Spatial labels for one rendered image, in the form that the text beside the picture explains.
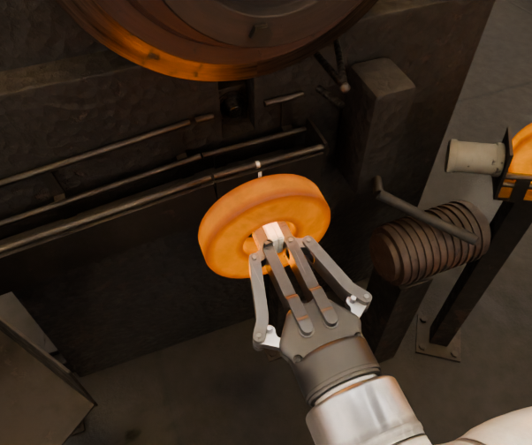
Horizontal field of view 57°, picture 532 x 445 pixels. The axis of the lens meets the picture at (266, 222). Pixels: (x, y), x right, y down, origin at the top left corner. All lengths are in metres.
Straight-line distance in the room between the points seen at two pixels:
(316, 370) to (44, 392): 0.44
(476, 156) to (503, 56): 1.70
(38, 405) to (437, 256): 0.72
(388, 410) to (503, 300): 1.22
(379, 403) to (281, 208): 0.22
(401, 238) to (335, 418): 0.58
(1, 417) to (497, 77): 2.21
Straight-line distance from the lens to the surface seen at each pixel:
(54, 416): 0.75
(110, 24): 0.60
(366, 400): 0.43
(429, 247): 0.98
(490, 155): 0.92
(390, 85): 0.84
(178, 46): 0.61
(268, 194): 0.50
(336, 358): 0.44
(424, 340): 1.46
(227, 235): 0.52
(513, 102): 2.32
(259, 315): 0.48
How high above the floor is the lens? 1.27
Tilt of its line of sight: 51 degrees down
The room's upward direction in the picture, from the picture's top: straight up
